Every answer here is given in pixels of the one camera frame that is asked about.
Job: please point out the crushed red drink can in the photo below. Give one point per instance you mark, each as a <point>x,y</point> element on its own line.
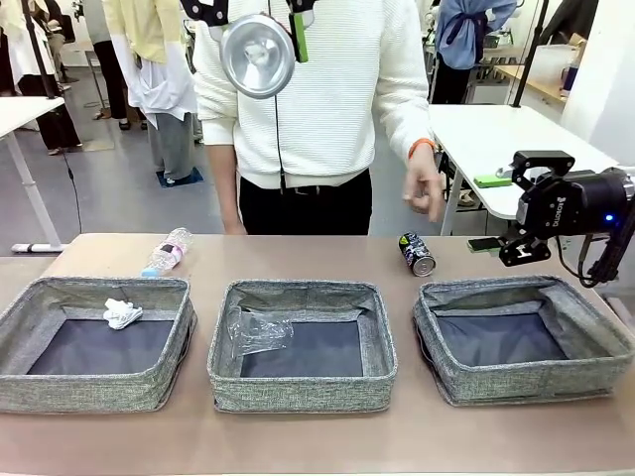
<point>258,64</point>

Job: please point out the grey fabric basket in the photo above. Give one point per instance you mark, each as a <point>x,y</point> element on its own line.
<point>521,382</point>
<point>297,392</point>
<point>74,392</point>

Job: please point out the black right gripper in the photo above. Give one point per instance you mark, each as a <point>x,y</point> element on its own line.
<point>575,203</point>

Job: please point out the black and purple drink can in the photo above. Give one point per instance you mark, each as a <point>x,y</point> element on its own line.
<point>417,250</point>

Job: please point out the person in white blouse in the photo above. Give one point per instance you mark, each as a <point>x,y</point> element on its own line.
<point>44,114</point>

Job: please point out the person in grey top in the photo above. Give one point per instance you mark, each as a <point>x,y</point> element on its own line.
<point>111,79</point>

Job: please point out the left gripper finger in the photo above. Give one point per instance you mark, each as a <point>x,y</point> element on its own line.
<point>299,37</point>
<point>203,10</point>

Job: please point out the orange band smartwatch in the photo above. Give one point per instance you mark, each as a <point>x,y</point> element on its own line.
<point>420,148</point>

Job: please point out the white hanging shirt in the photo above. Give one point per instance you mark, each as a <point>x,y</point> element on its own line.
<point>164,89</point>

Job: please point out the person's left hand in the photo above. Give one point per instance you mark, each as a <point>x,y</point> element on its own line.
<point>421,183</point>

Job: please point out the black belt with buckle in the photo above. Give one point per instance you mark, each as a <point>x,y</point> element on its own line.
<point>302,189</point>

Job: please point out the grey trousers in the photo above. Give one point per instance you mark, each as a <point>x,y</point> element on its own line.
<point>173,144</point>

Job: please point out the hanging black jacket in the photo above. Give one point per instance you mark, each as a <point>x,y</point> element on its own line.
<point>570,17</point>

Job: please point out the black stand pole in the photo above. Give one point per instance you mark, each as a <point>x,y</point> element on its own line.
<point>49,89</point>
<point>520,99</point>

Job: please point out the person's right hand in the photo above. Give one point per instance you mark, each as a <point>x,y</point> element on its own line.
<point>235,228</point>

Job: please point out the clear bottle with blue cap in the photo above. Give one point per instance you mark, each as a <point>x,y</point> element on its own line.
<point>168,253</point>

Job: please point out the yellow cardigan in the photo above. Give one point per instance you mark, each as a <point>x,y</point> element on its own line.
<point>144,30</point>

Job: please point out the person's right forearm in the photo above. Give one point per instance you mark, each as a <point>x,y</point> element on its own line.
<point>223,188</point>

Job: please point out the blue floor mat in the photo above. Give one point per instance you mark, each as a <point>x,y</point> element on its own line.
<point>186,177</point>

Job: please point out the white paper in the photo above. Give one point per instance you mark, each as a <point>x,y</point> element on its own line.
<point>119,315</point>

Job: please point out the beige slipper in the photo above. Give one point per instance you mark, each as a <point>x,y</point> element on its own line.
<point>467,199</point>

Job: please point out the black office chair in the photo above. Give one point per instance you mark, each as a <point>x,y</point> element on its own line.
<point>64,30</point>

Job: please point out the large white table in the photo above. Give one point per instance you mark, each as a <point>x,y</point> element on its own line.
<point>496,134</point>

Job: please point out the translucent plastic box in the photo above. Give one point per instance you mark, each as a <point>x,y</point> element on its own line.
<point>555,67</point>

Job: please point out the person in white sweater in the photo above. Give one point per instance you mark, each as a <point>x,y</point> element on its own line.
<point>337,99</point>

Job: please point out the light wood desk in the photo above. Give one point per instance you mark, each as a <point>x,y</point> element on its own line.
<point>536,85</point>

